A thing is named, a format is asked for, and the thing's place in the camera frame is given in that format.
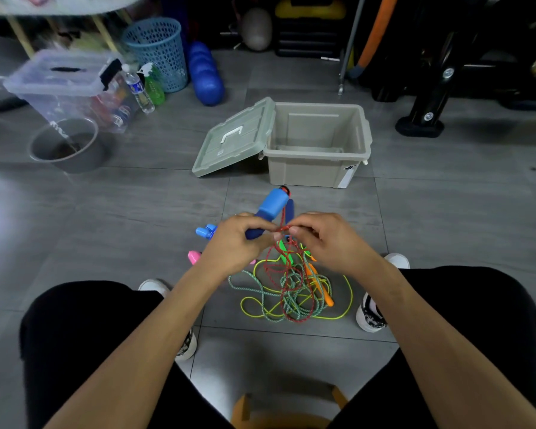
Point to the person's left hand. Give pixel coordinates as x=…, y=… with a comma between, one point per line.
x=230, y=250

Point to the person's leg black trousers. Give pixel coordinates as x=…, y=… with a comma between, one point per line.
x=62, y=330
x=491, y=303

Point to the orange and green foam stick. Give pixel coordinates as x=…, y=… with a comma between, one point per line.
x=375, y=35

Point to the green spray bottle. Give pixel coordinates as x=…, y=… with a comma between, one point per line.
x=155, y=92

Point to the white shoe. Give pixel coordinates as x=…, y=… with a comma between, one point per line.
x=187, y=348
x=368, y=319

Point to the grey metal bowl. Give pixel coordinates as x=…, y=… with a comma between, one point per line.
x=96, y=160

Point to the white left shoe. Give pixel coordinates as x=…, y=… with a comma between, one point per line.
x=187, y=348

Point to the clear water bottle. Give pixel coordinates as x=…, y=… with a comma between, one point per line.
x=143, y=101

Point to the light blue mesh basket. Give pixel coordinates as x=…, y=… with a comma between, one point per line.
x=156, y=53

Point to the person's left forearm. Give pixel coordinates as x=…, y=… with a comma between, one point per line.
x=129, y=366

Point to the black dumbbell rack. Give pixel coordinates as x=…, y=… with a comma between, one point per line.
x=429, y=109

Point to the grey plastic storage box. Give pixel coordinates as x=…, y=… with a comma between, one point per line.
x=308, y=174

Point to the beige exercise ball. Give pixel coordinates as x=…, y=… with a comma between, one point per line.
x=257, y=30

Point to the wooden stool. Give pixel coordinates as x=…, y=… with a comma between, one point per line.
x=241, y=415

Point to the person's right leg black trousers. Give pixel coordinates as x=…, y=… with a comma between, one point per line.
x=491, y=303

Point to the grey-green box lid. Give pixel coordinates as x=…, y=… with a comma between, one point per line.
x=232, y=145

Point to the person's right hand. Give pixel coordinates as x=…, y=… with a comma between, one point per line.
x=339, y=245

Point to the clear plastic lidded bin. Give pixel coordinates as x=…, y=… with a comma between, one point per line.
x=53, y=91

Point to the white right shoe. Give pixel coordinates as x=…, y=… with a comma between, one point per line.
x=368, y=319

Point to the person's left leg black trousers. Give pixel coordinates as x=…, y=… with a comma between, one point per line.
x=62, y=330

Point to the person's right forearm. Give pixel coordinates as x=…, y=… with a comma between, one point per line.
x=451, y=361

